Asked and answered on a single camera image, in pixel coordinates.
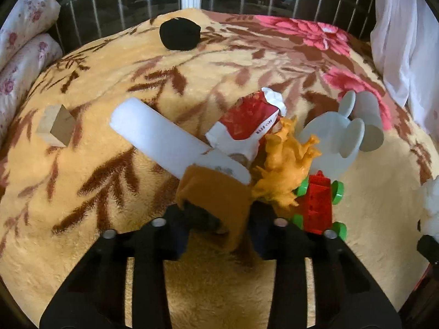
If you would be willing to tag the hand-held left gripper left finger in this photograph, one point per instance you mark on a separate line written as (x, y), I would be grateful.
(177, 237)

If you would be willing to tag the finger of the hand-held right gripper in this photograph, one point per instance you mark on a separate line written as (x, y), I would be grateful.
(428, 248)

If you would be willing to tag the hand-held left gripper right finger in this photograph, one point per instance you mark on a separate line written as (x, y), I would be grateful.
(260, 240)

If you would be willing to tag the brown felt cloth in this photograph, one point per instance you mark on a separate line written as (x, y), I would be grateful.
(219, 195)

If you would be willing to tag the red toy car green wheels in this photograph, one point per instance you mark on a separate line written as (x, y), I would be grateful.
(317, 205)

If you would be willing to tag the orange plastic toy animal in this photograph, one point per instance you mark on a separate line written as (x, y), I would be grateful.
(281, 171)

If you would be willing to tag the white foam roll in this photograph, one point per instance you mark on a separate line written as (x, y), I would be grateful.
(154, 133)

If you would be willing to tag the white mouse-shaped plastic toy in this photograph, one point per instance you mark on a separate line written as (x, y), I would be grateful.
(329, 144)

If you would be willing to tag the crumpled red white packet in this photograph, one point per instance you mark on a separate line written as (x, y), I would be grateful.
(247, 120)

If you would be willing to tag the white plastic cylinder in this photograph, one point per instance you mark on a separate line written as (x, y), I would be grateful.
(370, 120)

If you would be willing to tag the floral printed blanket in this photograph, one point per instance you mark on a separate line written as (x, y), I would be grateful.
(120, 75)

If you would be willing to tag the wooden block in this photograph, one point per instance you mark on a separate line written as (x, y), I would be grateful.
(46, 123)

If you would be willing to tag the black sock ball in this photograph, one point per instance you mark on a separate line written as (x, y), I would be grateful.
(180, 34)

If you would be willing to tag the white curtain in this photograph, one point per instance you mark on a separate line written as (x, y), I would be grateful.
(401, 34)

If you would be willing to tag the floral pillow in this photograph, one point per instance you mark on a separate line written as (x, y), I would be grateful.
(27, 17)
(24, 72)

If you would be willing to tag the metal bed railing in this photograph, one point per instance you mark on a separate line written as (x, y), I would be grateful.
(103, 10)

